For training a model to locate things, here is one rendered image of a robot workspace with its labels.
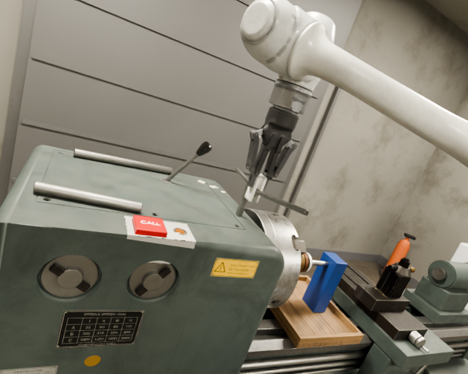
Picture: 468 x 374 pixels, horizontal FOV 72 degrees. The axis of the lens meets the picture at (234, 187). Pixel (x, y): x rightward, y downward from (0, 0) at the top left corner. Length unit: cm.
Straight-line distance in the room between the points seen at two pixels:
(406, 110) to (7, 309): 76
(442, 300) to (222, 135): 203
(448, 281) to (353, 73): 145
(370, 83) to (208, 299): 54
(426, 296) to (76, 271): 168
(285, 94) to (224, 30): 213
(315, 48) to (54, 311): 65
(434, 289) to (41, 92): 269
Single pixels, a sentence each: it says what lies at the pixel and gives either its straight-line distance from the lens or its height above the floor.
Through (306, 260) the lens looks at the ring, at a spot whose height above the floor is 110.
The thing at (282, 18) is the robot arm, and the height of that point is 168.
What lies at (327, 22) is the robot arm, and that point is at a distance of 78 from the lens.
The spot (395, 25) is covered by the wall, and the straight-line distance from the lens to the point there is 403.
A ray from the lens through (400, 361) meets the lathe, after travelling 140.
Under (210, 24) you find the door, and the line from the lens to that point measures 281.
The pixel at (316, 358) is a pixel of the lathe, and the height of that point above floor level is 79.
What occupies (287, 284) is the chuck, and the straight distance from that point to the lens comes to 100.
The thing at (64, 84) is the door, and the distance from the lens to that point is 266.
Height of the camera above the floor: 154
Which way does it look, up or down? 15 degrees down
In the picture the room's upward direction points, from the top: 20 degrees clockwise
